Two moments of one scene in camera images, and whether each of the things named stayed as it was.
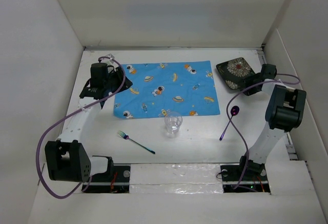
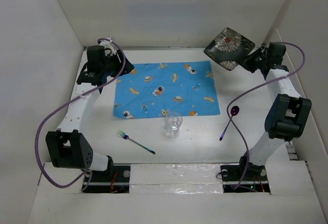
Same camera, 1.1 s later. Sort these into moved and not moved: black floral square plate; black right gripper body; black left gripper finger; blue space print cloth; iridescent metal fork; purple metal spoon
Moved: black floral square plate; black right gripper body; black left gripper finger
Not moved: purple metal spoon; blue space print cloth; iridescent metal fork
